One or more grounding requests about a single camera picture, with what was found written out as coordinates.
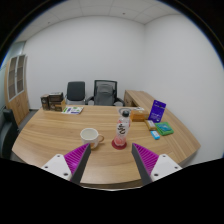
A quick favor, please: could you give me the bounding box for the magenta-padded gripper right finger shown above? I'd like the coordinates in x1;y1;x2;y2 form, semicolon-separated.
130;142;183;186

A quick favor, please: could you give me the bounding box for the flat green box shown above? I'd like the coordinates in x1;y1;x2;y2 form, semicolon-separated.
154;121;175;137

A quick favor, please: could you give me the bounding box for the black printed box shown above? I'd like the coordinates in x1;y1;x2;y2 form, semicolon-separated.
48;92;64;103

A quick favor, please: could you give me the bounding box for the small tan cardboard box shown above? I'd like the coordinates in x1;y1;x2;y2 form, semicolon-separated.
54;99;67;112

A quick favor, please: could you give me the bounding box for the small yellow-brown box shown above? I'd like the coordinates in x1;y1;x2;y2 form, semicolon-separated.
144;119;158;131

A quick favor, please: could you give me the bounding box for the flat round red coaster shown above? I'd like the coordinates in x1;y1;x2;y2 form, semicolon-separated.
111;138;128;151

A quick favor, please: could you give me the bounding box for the grey mesh office chair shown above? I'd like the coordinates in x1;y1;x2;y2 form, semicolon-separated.
84;79;126;107

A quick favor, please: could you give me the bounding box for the black leather armchair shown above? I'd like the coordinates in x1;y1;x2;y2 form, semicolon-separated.
0;108;20;160

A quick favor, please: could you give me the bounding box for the white ceramic mug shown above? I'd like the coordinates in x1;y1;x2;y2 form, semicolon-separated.
79;127;105;150

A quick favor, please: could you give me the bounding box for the dark brown upright box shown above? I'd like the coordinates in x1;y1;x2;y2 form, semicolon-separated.
40;94;50;111

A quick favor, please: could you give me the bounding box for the wooden side desk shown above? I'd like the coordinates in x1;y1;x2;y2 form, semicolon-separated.
123;89;158;108

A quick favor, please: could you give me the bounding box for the small light blue box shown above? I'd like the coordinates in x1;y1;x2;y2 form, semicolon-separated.
149;130;161;141

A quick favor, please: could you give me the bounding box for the orange wooden box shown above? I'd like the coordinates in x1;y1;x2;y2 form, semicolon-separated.
129;109;150;123

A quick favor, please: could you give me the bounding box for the black fabric office chair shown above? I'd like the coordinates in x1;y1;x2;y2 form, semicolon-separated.
63;80;87;106

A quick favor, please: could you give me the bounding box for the purple standing package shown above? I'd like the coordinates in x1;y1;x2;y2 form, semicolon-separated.
147;99;167;124

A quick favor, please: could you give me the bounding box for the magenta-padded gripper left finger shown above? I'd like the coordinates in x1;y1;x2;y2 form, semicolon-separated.
40;143;92;185

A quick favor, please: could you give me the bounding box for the wooden glass-door shelf unit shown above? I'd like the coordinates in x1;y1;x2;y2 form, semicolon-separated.
4;54;30;126

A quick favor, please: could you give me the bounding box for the clear pink drink bottle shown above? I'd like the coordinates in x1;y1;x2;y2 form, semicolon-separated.
113;109;132;149

